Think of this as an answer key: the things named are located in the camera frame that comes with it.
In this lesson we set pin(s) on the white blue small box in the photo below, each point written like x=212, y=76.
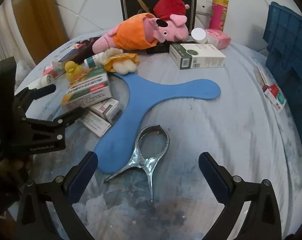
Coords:
x=64, y=57

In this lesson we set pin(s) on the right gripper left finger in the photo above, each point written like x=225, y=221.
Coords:
x=34, y=220

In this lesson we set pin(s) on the yellow rubber duck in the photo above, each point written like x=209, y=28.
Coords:
x=71, y=69

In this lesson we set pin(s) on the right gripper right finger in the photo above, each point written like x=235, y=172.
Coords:
x=262, y=220

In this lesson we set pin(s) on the white curtain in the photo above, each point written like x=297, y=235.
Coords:
x=12, y=43

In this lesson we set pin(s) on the pink pig plush orange dress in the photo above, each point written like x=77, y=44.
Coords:
x=143, y=31

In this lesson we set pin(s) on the green orange medicine box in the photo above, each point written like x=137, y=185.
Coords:
x=87, y=88

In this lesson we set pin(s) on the silver metal clamp tool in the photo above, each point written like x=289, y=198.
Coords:
x=150, y=147

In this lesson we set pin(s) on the pink yellow snack can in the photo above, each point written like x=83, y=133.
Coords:
x=218, y=14

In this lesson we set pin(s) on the white teal medicine bottle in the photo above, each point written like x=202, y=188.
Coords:
x=96, y=60

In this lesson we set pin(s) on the black framed picture box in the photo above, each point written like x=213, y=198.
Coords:
x=134, y=7

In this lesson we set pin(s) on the pink tissue pack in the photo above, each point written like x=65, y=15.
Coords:
x=217, y=38

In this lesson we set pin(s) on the small white red box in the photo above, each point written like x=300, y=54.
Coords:
x=109, y=110

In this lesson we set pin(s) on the red white toothpaste box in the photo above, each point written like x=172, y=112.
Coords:
x=270, y=89

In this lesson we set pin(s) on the large white pill bottle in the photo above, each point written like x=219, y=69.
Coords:
x=41, y=82

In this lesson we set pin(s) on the small beige doll yellow dress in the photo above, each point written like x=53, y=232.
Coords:
x=116, y=61

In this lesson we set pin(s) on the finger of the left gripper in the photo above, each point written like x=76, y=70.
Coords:
x=62, y=121
x=35, y=93

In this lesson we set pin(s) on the white round-cap bottle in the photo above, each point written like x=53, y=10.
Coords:
x=199, y=35

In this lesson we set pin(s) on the brown wooden headboard frame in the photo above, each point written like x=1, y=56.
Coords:
x=40, y=25

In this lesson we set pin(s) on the red plush toy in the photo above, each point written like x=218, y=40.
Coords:
x=165, y=8

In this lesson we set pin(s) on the pink white flat box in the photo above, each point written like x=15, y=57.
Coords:
x=55, y=72

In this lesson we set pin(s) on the white green medicine box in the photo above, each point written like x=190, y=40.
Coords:
x=196, y=56

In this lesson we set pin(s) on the dark maroon pouch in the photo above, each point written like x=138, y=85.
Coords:
x=84, y=49

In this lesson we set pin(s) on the small white green box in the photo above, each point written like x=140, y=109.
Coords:
x=95, y=123

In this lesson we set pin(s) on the blue plastic storage crate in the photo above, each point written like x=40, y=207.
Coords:
x=283, y=34

